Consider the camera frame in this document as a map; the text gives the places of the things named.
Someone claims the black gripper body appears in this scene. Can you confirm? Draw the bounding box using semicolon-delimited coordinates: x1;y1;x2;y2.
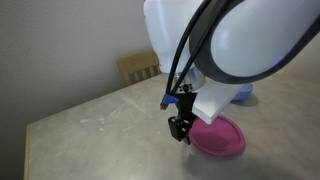
175;93;198;123

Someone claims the blue plastic bowl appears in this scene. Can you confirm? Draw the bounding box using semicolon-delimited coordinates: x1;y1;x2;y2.
231;83;255;102

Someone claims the wooden chair with slat back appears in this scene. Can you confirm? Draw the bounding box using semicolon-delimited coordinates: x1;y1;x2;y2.
116;49;163;88

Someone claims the white wrist camera mount plate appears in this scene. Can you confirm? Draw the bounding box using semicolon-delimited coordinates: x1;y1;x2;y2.
193;81;245;125

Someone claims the black cable bundle blue plug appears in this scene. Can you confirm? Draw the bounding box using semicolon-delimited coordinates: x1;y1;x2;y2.
159;0;234;111

